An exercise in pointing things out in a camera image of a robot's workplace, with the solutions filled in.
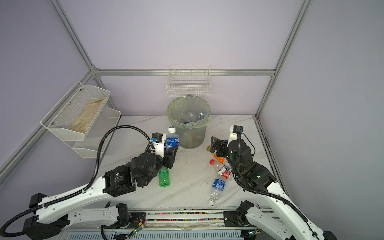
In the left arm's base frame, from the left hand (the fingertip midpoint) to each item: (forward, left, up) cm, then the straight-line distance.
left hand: (172, 146), depth 63 cm
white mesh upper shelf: (+10, +54, +3) cm, 55 cm away
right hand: (+5, -20, -1) cm, 21 cm away
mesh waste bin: (+20, -7, -21) cm, 30 cm away
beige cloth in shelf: (+15, +49, -3) cm, 51 cm away
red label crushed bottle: (+2, -27, -29) cm, 40 cm away
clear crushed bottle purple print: (+29, -14, -9) cm, 33 cm away
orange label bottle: (+9, -26, -28) cm, 39 cm away
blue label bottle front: (-8, -22, -27) cm, 36 cm away
